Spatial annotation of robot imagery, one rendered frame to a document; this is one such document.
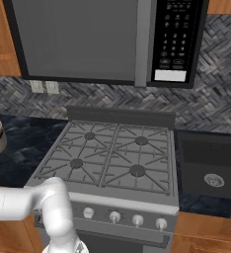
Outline grey gas stove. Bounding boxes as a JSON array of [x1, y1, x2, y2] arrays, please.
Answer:
[[24, 105, 181, 253]]

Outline white stove knob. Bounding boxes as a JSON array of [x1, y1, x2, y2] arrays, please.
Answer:
[[109, 211, 121, 225], [155, 217, 168, 232], [82, 207, 96, 219], [131, 214, 144, 228]]

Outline black sink basin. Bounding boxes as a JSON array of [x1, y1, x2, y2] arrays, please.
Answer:
[[177, 129, 231, 202]]

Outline black and grey microwave oven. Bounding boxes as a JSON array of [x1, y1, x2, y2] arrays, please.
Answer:
[[2, 0, 210, 89]]

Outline wooden base cupboard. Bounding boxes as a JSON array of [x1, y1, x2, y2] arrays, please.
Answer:
[[169, 211, 231, 253], [0, 214, 46, 253]]

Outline white wall outlet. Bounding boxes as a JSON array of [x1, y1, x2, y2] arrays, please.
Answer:
[[44, 81, 60, 96], [30, 79, 44, 94]]

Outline grey microwave door handle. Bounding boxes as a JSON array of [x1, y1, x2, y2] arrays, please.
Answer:
[[133, 0, 153, 88]]

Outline wooden wall cupboard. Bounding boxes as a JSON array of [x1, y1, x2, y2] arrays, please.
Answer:
[[206, 0, 231, 16], [0, 0, 23, 78]]

